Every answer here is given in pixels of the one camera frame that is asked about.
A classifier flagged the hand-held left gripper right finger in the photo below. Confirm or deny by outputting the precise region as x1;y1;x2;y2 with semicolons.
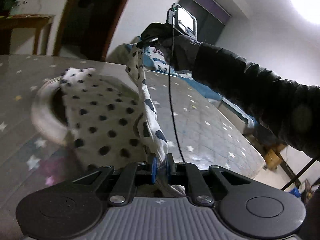
166;153;252;207

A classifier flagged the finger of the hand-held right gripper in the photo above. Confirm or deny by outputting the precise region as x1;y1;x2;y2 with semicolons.
140;24;173;47

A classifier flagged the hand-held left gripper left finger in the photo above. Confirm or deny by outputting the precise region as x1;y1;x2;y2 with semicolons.
72;156;157;204

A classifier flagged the white polka dot garment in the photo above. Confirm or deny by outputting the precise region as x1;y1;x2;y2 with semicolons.
60;42;187;198

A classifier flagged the person's right forearm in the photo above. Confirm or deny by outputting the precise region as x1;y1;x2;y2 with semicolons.
194;42;320;158

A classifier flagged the person's right hand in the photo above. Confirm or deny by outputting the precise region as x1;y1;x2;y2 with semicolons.
160;35;202;71

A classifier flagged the green window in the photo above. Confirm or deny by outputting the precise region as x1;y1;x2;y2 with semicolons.
179;0;230;45

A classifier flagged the grey star table cover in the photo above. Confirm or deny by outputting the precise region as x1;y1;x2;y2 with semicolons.
0;54;267;240

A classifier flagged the blue sofa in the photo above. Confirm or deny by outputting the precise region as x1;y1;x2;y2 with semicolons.
107;36;258;130

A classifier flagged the cardboard box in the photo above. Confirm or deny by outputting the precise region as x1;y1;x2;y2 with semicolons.
264;144;288;171

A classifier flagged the round black induction cooktop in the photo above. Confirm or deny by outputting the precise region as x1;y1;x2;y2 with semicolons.
50;87;69;128

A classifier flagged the ceiling light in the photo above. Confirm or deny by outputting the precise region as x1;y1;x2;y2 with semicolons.
290;0;320;25

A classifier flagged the wooden side table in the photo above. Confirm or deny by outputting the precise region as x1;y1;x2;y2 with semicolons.
0;14;55;55

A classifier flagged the glass jar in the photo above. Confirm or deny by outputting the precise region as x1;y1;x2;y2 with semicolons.
9;0;22;15

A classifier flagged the thin black cable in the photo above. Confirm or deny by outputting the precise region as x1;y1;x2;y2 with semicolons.
169;27;185;163

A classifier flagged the wooden door frame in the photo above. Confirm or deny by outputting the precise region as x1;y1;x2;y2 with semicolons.
52;0;138;62

